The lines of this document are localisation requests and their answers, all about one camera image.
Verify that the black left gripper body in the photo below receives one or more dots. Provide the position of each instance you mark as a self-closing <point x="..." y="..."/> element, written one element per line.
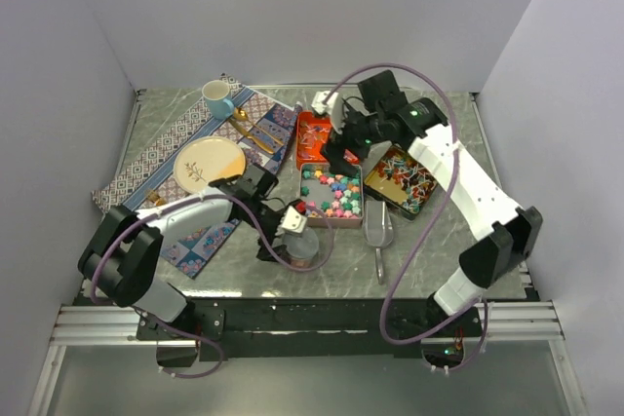
<point x="268" y="218"/>

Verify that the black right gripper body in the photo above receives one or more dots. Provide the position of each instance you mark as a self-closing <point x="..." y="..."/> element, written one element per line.
<point x="359" y="132"/>

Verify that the orange candy tin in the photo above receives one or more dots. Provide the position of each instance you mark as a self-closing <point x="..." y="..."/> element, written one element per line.
<point x="312" y="132"/>

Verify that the pink star candy tin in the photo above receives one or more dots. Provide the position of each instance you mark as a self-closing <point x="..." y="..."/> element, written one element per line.
<point x="339" y="197"/>

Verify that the silver metal scoop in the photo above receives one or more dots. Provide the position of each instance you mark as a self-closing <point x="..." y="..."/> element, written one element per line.
<point x="378" y="233"/>

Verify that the clear glass jar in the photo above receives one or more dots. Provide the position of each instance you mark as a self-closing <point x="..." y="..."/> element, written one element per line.
<point x="304" y="266"/>

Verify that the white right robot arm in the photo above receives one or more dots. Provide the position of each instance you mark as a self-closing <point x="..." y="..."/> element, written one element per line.
<point x="504" y="232"/>

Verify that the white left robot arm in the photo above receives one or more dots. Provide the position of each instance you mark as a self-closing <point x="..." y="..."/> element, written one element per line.
<point x="121" y="258"/>

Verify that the gold lollipop tin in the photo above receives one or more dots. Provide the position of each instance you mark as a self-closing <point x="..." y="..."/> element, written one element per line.
<point x="401" y="182"/>

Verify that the gold knife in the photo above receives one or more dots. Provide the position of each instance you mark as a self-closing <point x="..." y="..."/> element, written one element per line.
<point x="244" y="132"/>

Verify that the cream floral plate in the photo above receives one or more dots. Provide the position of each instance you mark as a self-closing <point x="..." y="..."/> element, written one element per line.
<point x="209" y="165"/>

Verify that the gold spoon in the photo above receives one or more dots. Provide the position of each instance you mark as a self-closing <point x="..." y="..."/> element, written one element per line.
<point x="241" y="115"/>

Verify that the gold fork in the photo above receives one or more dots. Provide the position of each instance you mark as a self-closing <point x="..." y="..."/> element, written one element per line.
<point x="155" y="198"/>

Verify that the blue white mug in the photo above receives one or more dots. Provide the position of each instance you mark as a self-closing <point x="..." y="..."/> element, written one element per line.
<point x="216" y="95"/>

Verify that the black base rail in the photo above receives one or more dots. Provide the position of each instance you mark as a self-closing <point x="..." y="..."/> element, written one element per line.
<point x="210" y="331"/>

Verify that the aluminium frame rail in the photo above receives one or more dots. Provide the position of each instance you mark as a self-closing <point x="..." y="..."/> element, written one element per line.
<point x="83" y="324"/>

